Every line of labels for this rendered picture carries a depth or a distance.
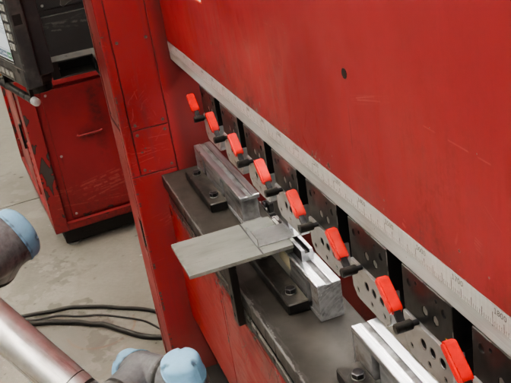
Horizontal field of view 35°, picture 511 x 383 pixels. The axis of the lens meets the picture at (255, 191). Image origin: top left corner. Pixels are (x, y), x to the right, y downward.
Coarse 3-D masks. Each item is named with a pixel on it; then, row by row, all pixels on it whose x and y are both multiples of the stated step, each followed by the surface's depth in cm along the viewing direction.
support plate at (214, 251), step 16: (240, 224) 208; (256, 224) 206; (272, 224) 205; (192, 240) 204; (208, 240) 202; (224, 240) 201; (240, 240) 200; (288, 240) 196; (176, 256) 199; (192, 256) 196; (208, 256) 195; (224, 256) 194; (240, 256) 192; (256, 256) 192; (192, 272) 189; (208, 272) 189
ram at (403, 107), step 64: (192, 0) 214; (256, 0) 163; (320, 0) 132; (384, 0) 111; (448, 0) 95; (256, 64) 175; (320, 64) 139; (384, 64) 116; (448, 64) 99; (256, 128) 189; (320, 128) 148; (384, 128) 122; (448, 128) 103; (384, 192) 128; (448, 192) 108; (448, 256) 113
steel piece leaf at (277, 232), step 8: (280, 224) 204; (248, 232) 201; (256, 232) 202; (264, 232) 202; (272, 232) 201; (280, 232) 200; (288, 232) 200; (256, 240) 195; (264, 240) 198; (272, 240) 197; (280, 240) 196
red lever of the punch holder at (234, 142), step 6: (228, 138) 200; (234, 138) 200; (234, 144) 199; (240, 144) 199; (234, 150) 198; (240, 150) 198; (240, 156) 198; (240, 162) 197; (246, 162) 197; (252, 162) 198
